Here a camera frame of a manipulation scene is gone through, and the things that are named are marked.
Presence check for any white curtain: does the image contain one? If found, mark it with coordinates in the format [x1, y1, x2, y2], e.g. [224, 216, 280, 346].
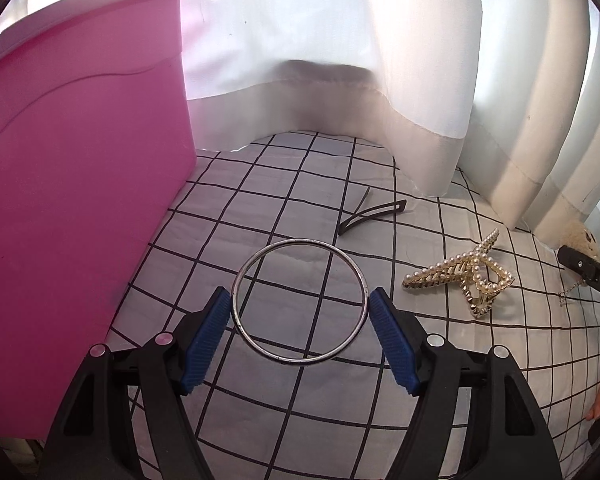
[0, 0, 600, 266]

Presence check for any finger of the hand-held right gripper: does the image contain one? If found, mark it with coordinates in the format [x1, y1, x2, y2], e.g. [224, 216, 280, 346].
[556, 245, 600, 307]

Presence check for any thin gold chain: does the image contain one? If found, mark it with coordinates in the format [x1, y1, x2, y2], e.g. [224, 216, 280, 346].
[557, 280, 587, 307]

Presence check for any pearl claw hair clip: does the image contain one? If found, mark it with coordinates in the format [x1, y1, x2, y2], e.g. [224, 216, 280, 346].
[402, 227, 515, 319]

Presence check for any beige fluffy hair clip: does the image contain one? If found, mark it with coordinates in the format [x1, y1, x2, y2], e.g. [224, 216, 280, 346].
[555, 219, 600, 263]

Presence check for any pink plastic bin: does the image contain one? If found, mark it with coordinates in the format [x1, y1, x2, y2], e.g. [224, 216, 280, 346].
[0, 0, 202, 443]

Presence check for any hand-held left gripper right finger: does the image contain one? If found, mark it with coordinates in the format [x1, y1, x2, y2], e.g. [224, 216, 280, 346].
[369, 287, 563, 480]

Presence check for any black checked white tablecloth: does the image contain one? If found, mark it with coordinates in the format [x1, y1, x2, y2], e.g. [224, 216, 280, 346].
[105, 131, 600, 480]

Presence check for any black snap hair clip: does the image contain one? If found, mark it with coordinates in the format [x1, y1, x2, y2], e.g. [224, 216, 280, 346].
[337, 187, 407, 237]

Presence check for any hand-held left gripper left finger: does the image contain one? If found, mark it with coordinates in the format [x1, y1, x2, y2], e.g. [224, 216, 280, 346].
[42, 286, 231, 480]

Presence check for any silver bangle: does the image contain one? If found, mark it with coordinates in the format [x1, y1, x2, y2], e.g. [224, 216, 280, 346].
[230, 239, 369, 365]

